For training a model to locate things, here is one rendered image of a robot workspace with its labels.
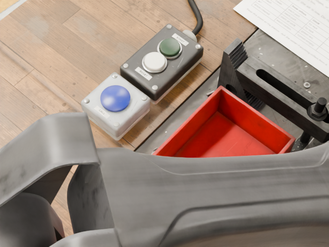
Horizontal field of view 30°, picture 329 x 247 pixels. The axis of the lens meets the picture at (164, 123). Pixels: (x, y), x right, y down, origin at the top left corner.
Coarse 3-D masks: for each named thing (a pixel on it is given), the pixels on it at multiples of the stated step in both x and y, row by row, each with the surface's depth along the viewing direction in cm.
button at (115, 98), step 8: (112, 88) 81; (120, 88) 81; (104, 96) 81; (112, 96) 81; (120, 96) 81; (128, 96) 81; (104, 104) 80; (112, 104) 80; (120, 104) 80; (128, 104) 81
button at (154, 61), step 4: (152, 52) 84; (156, 52) 84; (148, 56) 84; (152, 56) 84; (156, 56) 84; (160, 56) 84; (144, 60) 84; (148, 60) 84; (152, 60) 84; (156, 60) 84; (160, 60) 84; (164, 60) 84; (144, 64) 84; (148, 64) 83; (152, 64) 83; (156, 64) 83; (160, 64) 83; (164, 64) 84; (148, 68) 83; (152, 68) 83; (156, 68) 83; (160, 68) 83
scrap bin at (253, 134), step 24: (216, 96) 79; (192, 120) 77; (216, 120) 83; (240, 120) 81; (264, 120) 77; (168, 144) 75; (192, 144) 81; (216, 144) 81; (240, 144) 81; (264, 144) 81; (288, 144) 75
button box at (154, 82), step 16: (192, 0) 93; (160, 32) 87; (176, 32) 87; (192, 32) 89; (144, 48) 86; (192, 48) 86; (128, 64) 84; (176, 64) 85; (192, 64) 86; (128, 80) 85; (144, 80) 83; (160, 80) 83; (176, 80) 85; (160, 96) 84
